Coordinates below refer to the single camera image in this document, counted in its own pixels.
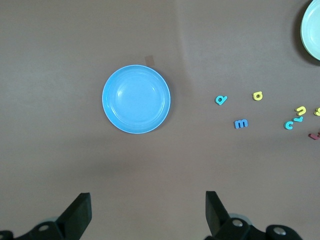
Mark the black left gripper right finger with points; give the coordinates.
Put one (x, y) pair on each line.
(220, 225)

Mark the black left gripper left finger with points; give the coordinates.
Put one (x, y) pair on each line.
(72, 225)

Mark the blue foam letter m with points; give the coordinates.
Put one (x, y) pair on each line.
(241, 124)

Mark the teal foam letter p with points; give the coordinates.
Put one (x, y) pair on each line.
(220, 100)

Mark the yellow foam letter a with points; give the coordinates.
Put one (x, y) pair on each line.
(256, 97)

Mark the teal foam letter c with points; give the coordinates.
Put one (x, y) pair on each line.
(286, 125)

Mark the red foam letter f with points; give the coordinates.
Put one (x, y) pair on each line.
(313, 136)

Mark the teal foam letter l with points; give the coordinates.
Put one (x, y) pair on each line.
(298, 119)

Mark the yellow foam letter u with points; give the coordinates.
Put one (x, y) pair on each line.
(297, 109)

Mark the blue round plate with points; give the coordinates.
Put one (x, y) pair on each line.
(136, 100)

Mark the yellow foam letter s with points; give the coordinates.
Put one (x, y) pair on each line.
(317, 111)

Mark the brown tape patch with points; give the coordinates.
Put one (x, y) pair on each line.
(149, 60)

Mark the light green round plate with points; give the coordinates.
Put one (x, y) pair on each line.
(312, 30)

